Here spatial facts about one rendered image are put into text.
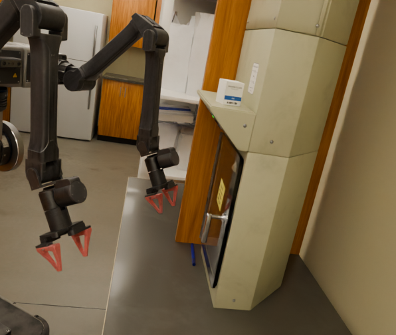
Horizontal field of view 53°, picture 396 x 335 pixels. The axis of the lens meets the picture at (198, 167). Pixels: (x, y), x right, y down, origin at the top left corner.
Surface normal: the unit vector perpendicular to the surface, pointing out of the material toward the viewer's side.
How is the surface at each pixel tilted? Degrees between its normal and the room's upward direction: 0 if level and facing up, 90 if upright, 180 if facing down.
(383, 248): 90
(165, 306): 0
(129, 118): 90
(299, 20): 90
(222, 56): 90
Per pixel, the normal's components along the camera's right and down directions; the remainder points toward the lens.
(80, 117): 0.11, 0.31
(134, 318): 0.18, -0.94
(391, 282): -0.98, -0.13
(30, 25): -0.43, 0.19
